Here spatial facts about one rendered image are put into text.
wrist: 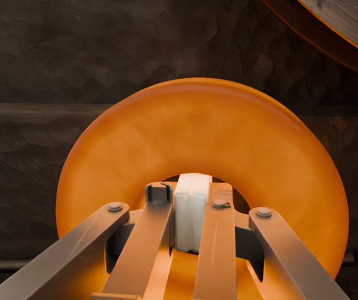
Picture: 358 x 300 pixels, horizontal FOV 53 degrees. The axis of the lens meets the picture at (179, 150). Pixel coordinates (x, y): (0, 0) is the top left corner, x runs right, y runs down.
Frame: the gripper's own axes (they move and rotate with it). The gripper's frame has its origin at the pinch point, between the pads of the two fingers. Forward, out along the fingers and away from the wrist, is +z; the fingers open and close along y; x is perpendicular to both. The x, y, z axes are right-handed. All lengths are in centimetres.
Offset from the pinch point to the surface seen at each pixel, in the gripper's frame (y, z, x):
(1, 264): -18.3, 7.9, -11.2
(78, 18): -12.1, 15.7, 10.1
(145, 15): -5.7, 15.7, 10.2
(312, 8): 5.3, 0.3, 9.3
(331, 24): 6.2, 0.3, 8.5
